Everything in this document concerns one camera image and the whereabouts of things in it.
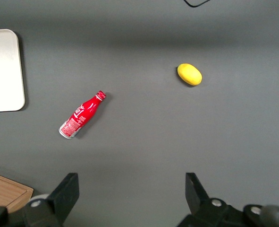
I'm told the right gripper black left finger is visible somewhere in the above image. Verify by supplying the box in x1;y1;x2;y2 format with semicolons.
23;173;80;227

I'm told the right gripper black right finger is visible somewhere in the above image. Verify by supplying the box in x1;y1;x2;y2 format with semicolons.
177;172;244;227

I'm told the white rectangular tray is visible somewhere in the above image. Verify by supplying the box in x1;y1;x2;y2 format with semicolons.
0;29;26;114

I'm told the wooden drawer cabinet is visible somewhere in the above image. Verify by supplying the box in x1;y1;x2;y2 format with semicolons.
0;170;34;213

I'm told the red cola bottle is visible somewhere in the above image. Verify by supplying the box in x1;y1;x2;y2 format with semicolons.
58;90;107;140

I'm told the yellow lemon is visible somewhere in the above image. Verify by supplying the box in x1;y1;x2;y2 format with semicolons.
177;63;203;86

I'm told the black cable on table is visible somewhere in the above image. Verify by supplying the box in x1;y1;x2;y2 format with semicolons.
183;0;211;8

